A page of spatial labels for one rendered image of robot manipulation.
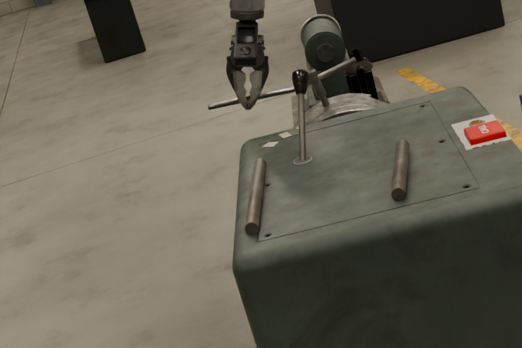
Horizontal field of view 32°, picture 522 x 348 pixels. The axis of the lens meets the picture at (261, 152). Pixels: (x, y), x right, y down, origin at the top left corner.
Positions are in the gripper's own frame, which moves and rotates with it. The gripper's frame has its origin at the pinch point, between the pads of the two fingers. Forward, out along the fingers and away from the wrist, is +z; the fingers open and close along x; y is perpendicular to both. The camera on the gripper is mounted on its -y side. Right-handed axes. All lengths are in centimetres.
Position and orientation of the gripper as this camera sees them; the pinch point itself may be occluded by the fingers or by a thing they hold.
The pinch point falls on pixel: (248, 105)
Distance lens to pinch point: 197.9
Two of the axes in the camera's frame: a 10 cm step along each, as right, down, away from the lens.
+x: -10.0, 0.1, 0.0
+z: 0.1, 9.4, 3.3
